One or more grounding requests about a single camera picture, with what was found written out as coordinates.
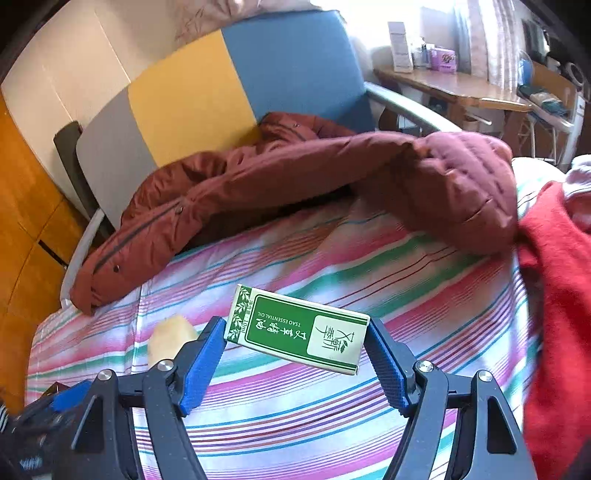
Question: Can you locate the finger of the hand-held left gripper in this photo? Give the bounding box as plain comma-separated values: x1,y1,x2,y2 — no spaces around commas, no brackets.
48,381,95,414

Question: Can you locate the yellow sponge block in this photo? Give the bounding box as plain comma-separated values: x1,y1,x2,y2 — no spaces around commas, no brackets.
148,315,198,370

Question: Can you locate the sheer striped curtain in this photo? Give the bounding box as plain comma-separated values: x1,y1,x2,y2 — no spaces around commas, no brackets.
455,0,522,88

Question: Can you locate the red blanket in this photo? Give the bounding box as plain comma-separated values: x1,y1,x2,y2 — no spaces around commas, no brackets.
515,182,591,480

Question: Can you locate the small green carton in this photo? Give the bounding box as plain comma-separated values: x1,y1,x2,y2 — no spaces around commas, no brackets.
225,284,371,377

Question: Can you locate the white carton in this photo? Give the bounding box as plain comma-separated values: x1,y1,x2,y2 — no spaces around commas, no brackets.
387,21,414,73

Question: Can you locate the light pink knit sweater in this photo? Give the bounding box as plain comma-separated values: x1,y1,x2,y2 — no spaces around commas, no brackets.
561,154,591,232

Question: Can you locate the wooden wardrobe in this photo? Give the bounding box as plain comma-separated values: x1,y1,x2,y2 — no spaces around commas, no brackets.
0,97,100,416

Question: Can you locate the purple box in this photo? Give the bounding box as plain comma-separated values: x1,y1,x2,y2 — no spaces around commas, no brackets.
429,46,459,72

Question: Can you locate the striped bed sheet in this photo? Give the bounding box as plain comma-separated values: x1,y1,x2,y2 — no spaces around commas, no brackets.
25,171,559,480

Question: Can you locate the wooden side desk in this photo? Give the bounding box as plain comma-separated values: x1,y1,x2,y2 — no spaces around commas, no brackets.
374,67,534,153

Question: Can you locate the grey yellow blue armchair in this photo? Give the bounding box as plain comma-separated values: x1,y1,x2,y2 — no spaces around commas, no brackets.
60,9,462,305

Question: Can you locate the cardboard box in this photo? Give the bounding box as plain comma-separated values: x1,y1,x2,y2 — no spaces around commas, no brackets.
531,62,579,130

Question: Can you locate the maroon puffer jacket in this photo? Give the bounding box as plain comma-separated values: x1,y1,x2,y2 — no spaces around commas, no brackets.
70,112,520,317

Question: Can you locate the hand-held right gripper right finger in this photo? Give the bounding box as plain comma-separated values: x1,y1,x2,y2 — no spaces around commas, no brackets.
365,318,539,480

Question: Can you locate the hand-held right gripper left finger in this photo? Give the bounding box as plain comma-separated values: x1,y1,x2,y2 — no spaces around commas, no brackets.
69,316,228,480

